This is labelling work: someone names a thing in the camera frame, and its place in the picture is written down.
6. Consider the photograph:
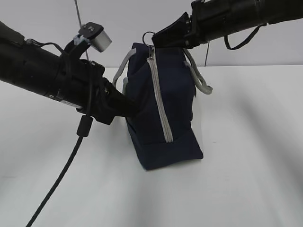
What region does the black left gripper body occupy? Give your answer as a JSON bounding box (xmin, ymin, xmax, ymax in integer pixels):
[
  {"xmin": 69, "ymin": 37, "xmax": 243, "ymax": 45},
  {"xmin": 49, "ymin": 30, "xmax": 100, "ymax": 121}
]
[{"xmin": 56, "ymin": 60, "xmax": 125, "ymax": 125}]

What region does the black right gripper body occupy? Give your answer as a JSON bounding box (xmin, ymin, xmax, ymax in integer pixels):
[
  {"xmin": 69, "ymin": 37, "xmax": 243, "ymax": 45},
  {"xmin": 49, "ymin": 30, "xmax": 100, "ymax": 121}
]
[{"xmin": 187, "ymin": 0, "xmax": 237, "ymax": 49}]

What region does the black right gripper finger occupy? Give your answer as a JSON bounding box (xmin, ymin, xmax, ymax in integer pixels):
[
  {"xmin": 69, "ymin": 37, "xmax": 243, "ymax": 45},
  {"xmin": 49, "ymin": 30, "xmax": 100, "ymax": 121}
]
[{"xmin": 151, "ymin": 12, "xmax": 192, "ymax": 48}]

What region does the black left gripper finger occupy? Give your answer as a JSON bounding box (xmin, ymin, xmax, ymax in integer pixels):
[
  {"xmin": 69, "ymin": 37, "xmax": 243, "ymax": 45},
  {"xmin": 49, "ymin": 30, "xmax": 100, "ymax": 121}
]
[{"xmin": 113, "ymin": 92, "xmax": 139, "ymax": 118}]

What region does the navy blue lunch bag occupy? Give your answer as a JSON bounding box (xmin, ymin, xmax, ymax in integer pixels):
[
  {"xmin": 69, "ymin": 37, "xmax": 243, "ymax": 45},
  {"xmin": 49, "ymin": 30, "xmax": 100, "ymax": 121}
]
[{"xmin": 112, "ymin": 43, "xmax": 213, "ymax": 171}]

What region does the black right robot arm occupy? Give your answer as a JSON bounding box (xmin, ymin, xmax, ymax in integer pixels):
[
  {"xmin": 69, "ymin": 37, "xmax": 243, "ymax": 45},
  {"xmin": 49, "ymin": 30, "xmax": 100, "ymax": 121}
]
[{"xmin": 151, "ymin": 0, "xmax": 303, "ymax": 50}]

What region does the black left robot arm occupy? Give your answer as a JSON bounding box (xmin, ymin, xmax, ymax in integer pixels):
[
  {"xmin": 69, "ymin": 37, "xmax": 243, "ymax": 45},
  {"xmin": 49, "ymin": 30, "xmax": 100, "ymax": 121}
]
[{"xmin": 0, "ymin": 22, "xmax": 139, "ymax": 125}]

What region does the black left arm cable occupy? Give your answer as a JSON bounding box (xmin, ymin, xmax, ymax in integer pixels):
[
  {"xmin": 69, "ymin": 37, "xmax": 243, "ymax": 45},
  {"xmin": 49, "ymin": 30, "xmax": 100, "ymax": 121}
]
[{"xmin": 25, "ymin": 47, "xmax": 95, "ymax": 227}]

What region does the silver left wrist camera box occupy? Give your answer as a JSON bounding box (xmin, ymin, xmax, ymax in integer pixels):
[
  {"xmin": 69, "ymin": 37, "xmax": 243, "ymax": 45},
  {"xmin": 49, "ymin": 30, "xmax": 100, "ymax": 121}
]
[{"xmin": 79, "ymin": 22, "xmax": 112, "ymax": 52}]

